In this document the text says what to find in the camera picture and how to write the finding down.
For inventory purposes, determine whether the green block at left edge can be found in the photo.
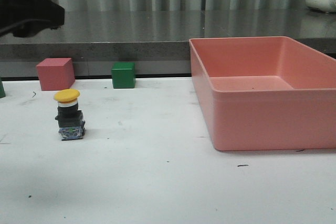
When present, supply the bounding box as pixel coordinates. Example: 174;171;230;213
0;78;6;98

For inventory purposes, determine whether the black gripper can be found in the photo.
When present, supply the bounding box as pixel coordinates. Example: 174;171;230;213
1;0;65;38

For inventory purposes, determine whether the pink plastic bin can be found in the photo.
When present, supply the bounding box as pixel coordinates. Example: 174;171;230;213
190;36;335;151

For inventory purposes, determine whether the green cube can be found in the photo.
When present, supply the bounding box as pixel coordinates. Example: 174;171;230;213
111;62;135;89

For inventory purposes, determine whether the pink cube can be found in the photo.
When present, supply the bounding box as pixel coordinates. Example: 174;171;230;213
36;58;75;91

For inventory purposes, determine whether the yellow push button switch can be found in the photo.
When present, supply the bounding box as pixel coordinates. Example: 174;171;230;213
54;89;85;141

